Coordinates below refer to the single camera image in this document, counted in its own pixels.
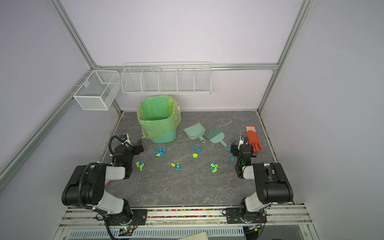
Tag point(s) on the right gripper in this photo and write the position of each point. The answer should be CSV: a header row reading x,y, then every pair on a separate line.
x,y
235,149

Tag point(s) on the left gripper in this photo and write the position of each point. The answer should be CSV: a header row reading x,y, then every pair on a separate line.
x,y
137,148

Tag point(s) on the mint green hand brush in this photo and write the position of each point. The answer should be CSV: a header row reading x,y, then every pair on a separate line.
x,y
217,136

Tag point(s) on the mint green dustpan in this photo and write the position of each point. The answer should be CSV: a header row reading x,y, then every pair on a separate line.
x,y
196,131

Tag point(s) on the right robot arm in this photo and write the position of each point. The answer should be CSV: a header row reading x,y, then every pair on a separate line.
x,y
271,182

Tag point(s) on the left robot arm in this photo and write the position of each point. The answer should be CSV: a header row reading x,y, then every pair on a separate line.
x,y
86,186

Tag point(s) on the blue scraps near dustpan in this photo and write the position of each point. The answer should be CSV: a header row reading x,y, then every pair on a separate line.
x,y
196,148

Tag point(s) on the green blue scrap far left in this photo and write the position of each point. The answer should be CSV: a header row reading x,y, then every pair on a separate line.
x,y
140,165

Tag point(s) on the red rubber glove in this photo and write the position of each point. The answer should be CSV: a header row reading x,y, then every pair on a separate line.
x,y
253,138

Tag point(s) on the blue paper scrap cluster left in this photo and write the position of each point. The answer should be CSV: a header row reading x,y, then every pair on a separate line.
x,y
160,152

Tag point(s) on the green blue scrap cluster right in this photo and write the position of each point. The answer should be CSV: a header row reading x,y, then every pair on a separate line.
x,y
214,167

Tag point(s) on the green trash bin with bag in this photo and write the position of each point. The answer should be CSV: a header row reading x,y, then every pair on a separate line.
x,y
159,118

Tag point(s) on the green blue scrap centre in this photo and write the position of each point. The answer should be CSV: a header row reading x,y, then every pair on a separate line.
x,y
176,165

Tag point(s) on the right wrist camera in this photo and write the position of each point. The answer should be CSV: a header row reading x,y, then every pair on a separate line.
x,y
242,139

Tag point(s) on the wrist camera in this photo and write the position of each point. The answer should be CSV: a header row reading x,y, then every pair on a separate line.
x,y
242,139
125,140

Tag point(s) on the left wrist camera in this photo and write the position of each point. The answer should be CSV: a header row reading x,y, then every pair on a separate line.
x,y
125,140

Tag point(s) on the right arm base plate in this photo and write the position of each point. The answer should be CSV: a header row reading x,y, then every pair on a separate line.
x,y
240,216

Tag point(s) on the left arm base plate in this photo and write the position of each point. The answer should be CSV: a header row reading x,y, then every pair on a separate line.
x,y
137,217

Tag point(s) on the small white wire basket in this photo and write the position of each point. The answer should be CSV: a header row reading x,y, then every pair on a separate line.
x,y
99,90

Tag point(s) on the long white wire basket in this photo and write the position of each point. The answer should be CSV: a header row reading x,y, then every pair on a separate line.
x,y
167,78

